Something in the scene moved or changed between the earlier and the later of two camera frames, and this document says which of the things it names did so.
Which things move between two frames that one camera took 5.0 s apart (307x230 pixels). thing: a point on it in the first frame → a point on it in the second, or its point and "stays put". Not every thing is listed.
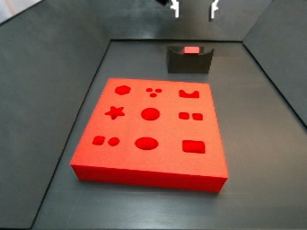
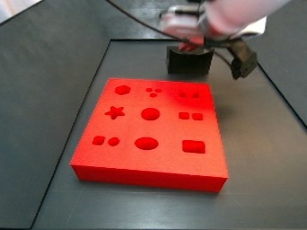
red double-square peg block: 191,49 → 191,44
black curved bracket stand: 183,63 stays put
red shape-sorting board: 152,137 stays put
